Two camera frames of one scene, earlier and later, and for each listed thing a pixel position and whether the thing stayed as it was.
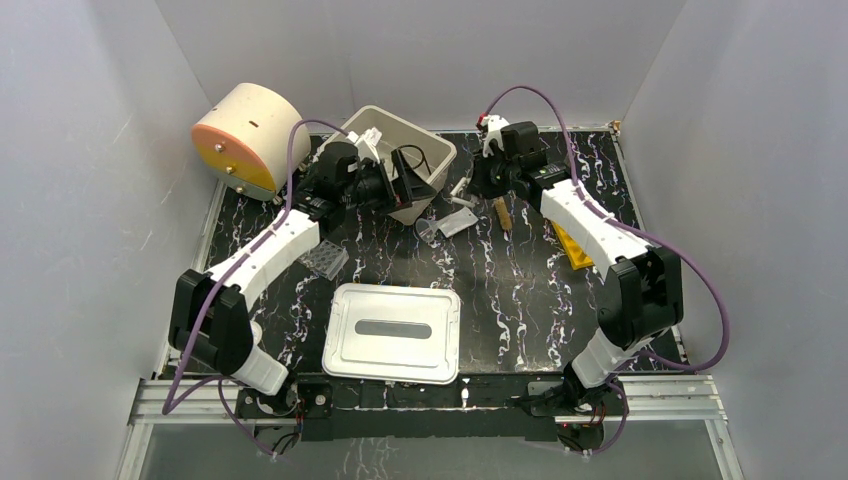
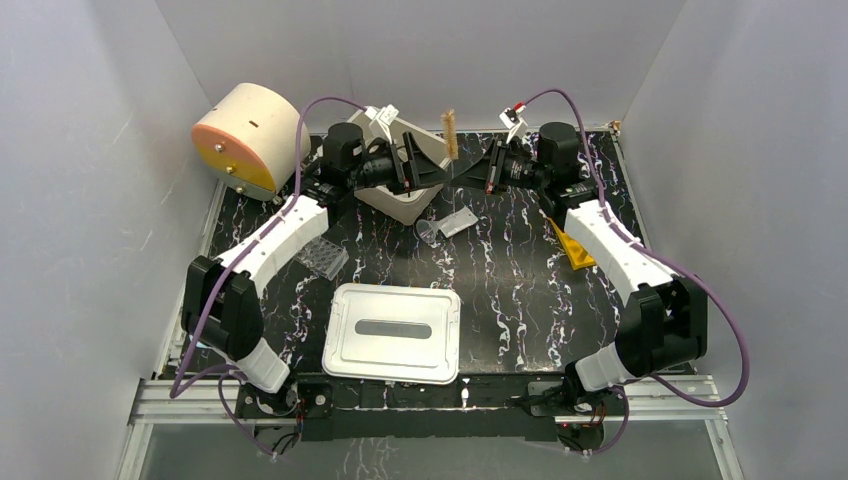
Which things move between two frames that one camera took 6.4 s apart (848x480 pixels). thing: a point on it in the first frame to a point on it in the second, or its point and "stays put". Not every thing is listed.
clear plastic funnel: x=426 y=229 stays put
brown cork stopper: x=504 y=215 to x=450 y=133
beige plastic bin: x=431 y=156 stays put
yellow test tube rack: x=575 y=256 stays put
